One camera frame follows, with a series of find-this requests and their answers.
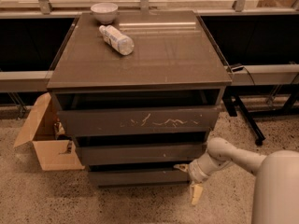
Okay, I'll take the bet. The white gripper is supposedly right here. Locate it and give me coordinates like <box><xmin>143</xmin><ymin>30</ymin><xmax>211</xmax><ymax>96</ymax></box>
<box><xmin>174</xmin><ymin>152</ymin><xmax>229</xmax><ymax>205</ymax></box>

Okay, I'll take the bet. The grey bottom drawer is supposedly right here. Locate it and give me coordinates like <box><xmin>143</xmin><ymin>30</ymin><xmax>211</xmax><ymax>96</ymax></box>
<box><xmin>89</xmin><ymin>169</ymin><xmax>189</xmax><ymax>187</ymax></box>

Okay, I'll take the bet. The grey drawer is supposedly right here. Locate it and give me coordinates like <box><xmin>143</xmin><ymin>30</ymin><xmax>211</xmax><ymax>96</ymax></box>
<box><xmin>76</xmin><ymin>143</ymin><xmax>206</xmax><ymax>165</ymax></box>
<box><xmin>58</xmin><ymin>106</ymin><xmax>220</xmax><ymax>137</ymax></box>
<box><xmin>89</xmin><ymin>169</ymin><xmax>189</xmax><ymax>187</ymax></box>

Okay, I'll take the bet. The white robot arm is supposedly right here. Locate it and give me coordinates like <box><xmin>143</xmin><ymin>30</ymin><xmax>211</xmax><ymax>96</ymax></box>
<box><xmin>174</xmin><ymin>137</ymin><xmax>299</xmax><ymax>224</ymax></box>

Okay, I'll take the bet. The grey middle drawer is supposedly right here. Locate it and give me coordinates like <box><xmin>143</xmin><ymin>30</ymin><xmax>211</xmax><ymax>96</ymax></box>
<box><xmin>76</xmin><ymin>143</ymin><xmax>206</xmax><ymax>165</ymax></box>

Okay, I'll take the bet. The grey top drawer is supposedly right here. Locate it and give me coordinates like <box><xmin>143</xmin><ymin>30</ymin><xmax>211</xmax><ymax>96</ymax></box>
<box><xmin>58</xmin><ymin>106</ymin><xmax>220</xmax><ymax>137</ymax></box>

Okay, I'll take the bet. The dark grey drawer cabinet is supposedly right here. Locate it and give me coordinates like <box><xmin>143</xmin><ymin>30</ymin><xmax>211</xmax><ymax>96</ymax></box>
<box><xmin>48</xmin><ymin>11</ymin><xmax>232</xmax><ymax>177</ymax></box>

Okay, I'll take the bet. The open cardboard box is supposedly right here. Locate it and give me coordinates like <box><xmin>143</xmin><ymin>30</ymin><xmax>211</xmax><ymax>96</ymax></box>
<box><xmin>14</xmin><ymin>93</ymin><xmax>84</xmax><ymax>171</ymax></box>

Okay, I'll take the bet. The black metal stand leg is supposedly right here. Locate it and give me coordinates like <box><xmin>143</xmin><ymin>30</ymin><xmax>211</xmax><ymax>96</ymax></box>
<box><xmin>222</xmin><ymin>88</ymin><xmax>265</xmax><ymax>146</ymax></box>

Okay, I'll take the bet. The clear plastic water bottle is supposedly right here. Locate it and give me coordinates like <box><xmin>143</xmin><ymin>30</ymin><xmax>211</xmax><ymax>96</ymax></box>
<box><xmin>99</xmin><ymin>25</ymin><xmax>135</xmax><ymax>56</ymax></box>

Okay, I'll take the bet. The white ceramic bowl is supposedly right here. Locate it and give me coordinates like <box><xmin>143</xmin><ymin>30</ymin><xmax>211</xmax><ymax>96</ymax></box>
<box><xmin>91</xmin><ymin>3</ymin><xmax>118</xmax><ymax>24</ymax></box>

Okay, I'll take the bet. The black cable with plug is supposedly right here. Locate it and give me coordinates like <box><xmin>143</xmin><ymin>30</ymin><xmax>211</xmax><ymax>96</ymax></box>
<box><xmin>225</xmin><ymin>63</ymin><xmax>256</xmax><ymax>86</ymax></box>

